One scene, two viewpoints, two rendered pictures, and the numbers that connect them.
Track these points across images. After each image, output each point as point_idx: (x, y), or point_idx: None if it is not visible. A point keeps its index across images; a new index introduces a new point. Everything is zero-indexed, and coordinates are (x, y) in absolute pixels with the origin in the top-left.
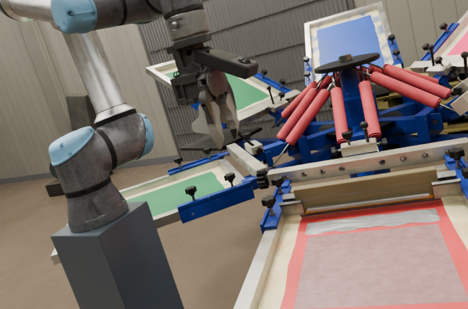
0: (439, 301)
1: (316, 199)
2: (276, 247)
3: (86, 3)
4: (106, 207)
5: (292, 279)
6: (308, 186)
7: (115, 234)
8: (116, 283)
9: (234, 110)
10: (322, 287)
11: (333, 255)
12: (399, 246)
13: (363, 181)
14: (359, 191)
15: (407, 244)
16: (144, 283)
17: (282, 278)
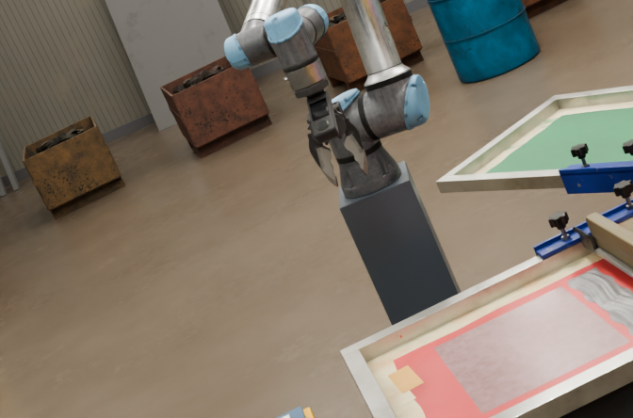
0: (476, 401)
1: (603, 241)
2: (528, 281)
3: (237, 53)
4: (358, 180)
5: (477, 323)
6: (596, 220)
7: (361, 210)
8: (361, 255)
9: (358, 150)
10: (471, 343)
11: (529, 319)
12: (564, 344)
13: (627, 245)
14: (628, 255)
15: (571, 345)
16: (398, 263)
17: (476, 317)
